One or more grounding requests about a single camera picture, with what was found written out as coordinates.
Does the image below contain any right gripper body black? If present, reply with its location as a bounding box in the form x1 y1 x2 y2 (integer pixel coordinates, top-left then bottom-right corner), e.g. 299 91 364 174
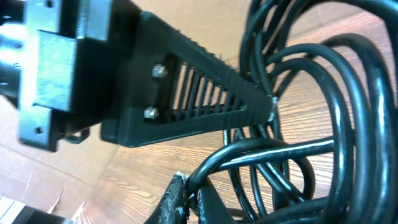
1 0 141 152

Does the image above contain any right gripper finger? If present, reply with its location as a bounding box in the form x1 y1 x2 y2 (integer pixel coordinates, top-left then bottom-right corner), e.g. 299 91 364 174
152 171 189 224
101 11 274 147

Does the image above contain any black cable bundle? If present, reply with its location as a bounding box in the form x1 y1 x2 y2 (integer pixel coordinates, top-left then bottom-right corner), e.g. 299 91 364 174
186 0 398 224

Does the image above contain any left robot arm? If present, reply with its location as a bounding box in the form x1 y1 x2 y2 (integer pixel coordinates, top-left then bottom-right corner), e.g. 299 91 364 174
1 196 75 224

